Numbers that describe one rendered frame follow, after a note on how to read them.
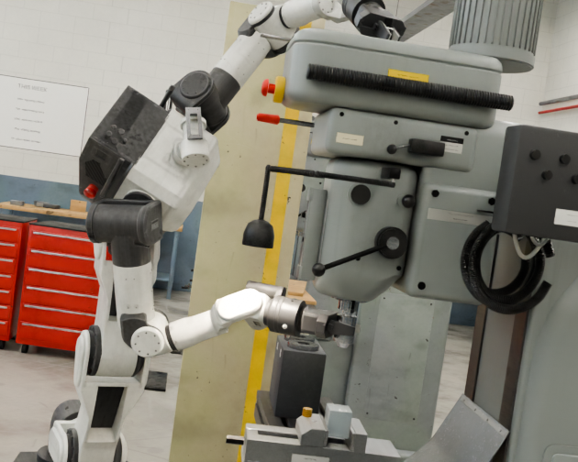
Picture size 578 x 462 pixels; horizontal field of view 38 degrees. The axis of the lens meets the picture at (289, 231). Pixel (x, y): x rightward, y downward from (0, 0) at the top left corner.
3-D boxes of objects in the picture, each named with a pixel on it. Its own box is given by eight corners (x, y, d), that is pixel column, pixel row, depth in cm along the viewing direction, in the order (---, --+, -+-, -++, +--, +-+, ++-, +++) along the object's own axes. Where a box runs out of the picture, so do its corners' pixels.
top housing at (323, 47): (288, 98, 175) (298, 22, 174) (275, 107, 201) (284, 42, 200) (499, 130, 181) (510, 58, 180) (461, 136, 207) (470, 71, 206)
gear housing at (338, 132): (325, 151, 178) (331, 105, 177) (308, 154, 202) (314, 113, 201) (473, 173, 182) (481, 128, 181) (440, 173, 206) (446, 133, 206)
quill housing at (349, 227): (317, 299, 182) (339, 154, 180) (305, 286, 202) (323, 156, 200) (402, 309, 184) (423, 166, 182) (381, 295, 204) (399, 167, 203)
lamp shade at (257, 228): (235, 243, 189) (238, 215, 189) (260, 245, 194) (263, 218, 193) (254, 247, 184) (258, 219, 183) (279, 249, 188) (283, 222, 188)
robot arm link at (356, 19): (394, 52, 198) (375, 31, 206) (412, 16, 193) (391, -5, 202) (350, 41, 192) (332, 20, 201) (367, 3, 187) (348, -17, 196)
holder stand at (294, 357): (273, 416, 226) (283, 345, 225) (268, 395, 248) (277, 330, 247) (316, 421, 228) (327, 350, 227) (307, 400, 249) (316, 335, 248)
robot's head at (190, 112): (181, 155, 198) (181, 138, 191) (179, 125, 202) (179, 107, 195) (207, 154, 199) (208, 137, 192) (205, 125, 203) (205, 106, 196)
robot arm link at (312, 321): (327, 308, 188) (279, 299, 192) (321, 349, 189) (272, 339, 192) (341, 303, 200) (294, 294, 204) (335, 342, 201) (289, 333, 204)
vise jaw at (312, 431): (299, 445, 182) (302, 427, 181) (294, 428, 194) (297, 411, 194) (327, 447, 182) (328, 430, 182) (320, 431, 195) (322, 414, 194)
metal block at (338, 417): (326, 435, 185) (329, 410, 185) (322, 428, 191) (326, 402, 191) (349, 438, 186) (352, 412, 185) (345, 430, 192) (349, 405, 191)
